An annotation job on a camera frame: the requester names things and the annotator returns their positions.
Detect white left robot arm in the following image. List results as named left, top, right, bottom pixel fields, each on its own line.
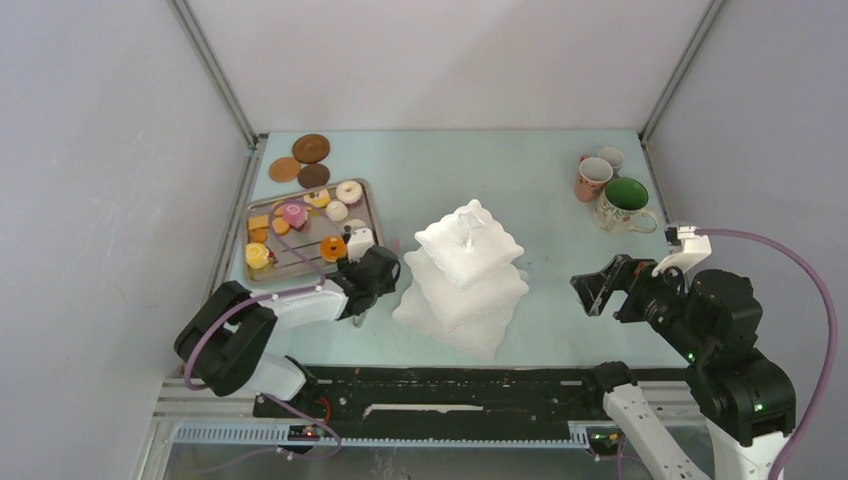
left=174, top=245, right=401, bottom=417

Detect darkest brown round coaster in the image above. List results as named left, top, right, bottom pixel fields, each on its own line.
left=297, top=163, right=331, bottom=189

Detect green-inside floral mug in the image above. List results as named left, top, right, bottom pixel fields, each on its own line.
left=592, top=177, right=661, bottom=235

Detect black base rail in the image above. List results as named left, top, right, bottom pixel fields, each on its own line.
left=252, top=365, right=697, bottom=444

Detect light brown round coaster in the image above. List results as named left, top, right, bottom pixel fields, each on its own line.
left=268, top=157, right=301, bottom=183

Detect dark brown round coaster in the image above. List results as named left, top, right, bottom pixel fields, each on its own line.
left=292, top=134, right=331, bottom=164

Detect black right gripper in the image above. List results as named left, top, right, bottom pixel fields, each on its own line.
left=569, top=249, right=706, bottom=356

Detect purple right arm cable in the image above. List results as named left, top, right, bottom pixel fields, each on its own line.
left=694, top=228, right=840, bottom=480

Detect pink-tipped metal tongs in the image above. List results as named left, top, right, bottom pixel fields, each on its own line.
left=351, top=312, right=367, bottom=328

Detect pink mug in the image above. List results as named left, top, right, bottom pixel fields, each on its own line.
left=575, top=156, right=615, bottom=203

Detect small white cup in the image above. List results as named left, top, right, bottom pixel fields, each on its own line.
left=597, top=146, right=626, bottom=174

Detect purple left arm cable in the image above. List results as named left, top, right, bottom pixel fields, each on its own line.
left=182, top=198, right=346, bottom=462

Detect yellow square cake piece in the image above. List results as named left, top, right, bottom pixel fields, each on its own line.
left=247, top=214, right=271, bottom=231

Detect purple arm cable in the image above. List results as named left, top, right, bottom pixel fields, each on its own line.
left=694, top=228, right=840, bottom=480
left=182, top=198, right=346, bottom=462

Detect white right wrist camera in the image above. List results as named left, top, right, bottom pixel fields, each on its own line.
left=652, top=223, right=712, bottom=277

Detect white three-tier cake stand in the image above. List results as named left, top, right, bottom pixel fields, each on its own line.
left=392, top=199, right=529, bottom=361

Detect metal serving tray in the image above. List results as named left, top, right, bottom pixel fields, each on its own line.
left=234, top=178, right=387, bottom=285

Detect yellow swirl roll cake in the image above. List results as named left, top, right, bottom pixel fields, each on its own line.
left=244, top=242, right=272, bottom=270

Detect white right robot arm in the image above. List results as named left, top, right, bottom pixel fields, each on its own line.
left=570, top=254, right=796, bottom=479

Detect white frosted donut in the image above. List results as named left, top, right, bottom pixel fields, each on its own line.
left=335, top=180, right=364, bottom=206

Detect orange donut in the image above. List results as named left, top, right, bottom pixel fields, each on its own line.
left=319, top=235, right=347, bottom=263

